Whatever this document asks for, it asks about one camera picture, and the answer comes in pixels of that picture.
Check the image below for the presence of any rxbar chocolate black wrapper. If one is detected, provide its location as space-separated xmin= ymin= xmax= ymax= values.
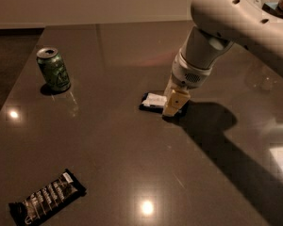
xmin=8 ymin=169 xmax=86 ymax=226

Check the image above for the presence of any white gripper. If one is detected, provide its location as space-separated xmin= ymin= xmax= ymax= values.
xmin=162 ymin=52 xmax=211 ymax=117

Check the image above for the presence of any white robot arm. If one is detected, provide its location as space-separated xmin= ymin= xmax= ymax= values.
xmin=162 ymin=0 xmax=283 ymax=117

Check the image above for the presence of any green soda can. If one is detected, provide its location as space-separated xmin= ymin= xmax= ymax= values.
xmin=37 ymin=47 xmax=71 ymax=93

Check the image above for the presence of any rxbar blueberry dark wrapper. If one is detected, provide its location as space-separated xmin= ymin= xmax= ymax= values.
xmin=139 ymin=92 xmax=189 ymax=118

